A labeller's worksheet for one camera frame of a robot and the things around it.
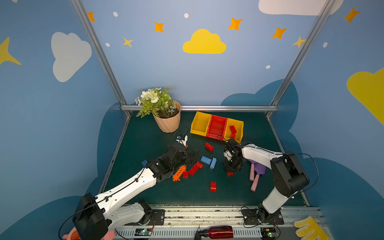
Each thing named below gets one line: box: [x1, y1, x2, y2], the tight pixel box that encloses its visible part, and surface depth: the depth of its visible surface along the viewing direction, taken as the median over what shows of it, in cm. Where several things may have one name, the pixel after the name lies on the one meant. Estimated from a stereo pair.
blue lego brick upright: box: [210, 157, 217, 170], surface depth 94 cm
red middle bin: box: [206, 114, 228, 141], surface depth 111 cm
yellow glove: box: [293, 216, 329, 240], surface depth 72 cm
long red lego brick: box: [188, 161, 203, 176], surface depth 92 cm
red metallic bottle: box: [201, 225, 234, 239], surface depth 69 cm
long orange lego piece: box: [172, 164, 187, 182], surface depth 90 cm
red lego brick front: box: [210, 182, 217, 192], surface depth 86 cm
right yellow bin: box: [223, 118, 244, 144], surface depth 110 cm
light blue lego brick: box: [200, 155, 212, 165], surface depth 95 cm
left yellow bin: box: [190, 111, 212, 137], surface depth 113 cm
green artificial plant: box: [135, 87, 177, 118], surface depth 92 cm
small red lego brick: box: [182, 170, 190, 179], surface depth 90 cm
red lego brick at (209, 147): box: [204, 142, 215, 152], surface depth 101 cm
